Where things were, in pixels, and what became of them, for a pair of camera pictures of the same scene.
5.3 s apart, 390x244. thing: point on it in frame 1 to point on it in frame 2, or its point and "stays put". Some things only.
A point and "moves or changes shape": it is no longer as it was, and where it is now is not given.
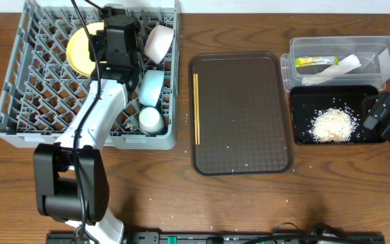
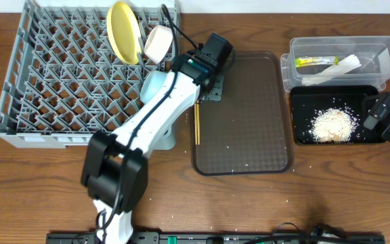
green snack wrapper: [317, 60] stays put
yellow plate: [78, 49] moves or changes shape
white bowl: [158, 43] stays put
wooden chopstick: [195, 106] stays put
